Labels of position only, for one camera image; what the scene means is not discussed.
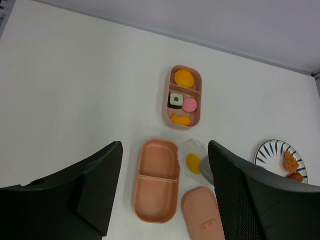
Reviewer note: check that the pink lunch box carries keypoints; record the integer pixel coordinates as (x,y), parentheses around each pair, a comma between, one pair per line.
(194,92)
(157,183)

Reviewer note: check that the yellow toy chicken drumstick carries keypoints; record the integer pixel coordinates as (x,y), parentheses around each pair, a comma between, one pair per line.
(182,120)

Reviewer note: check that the pink toy sweet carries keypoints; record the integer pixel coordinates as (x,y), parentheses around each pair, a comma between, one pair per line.
(189,105)

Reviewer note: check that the centre pink box lid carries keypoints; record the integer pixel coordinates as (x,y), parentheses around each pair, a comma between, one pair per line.
(201,214)

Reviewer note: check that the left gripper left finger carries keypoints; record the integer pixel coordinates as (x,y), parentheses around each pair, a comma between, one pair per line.
(74,203)

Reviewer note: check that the white fried egg toy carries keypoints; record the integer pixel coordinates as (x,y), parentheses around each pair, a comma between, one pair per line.
(191,153)

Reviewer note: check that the black white sushi roll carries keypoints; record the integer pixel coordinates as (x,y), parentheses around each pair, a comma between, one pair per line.
(175,100)

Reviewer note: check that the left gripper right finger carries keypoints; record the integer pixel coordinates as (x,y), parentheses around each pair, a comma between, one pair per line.
(256,204)

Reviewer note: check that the near pink lunch box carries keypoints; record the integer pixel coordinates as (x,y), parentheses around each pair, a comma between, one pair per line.
(157,183)

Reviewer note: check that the far pink lunch box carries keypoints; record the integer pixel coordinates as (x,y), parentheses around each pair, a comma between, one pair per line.
(194,92)

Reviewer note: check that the metal tongs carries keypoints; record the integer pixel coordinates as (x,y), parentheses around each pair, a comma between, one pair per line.
(205,170)

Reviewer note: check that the orange round toy food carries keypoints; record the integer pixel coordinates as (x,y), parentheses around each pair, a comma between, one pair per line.
(184,78)

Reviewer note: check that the brown toy sausage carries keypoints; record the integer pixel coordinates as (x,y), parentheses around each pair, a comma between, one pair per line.
(296,176)

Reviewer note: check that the striped round plate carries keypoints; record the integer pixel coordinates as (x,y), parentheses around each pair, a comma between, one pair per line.
(271,156)

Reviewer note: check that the orange toy fried shrimp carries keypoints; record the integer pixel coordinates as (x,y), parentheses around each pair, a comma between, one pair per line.
(290,163)

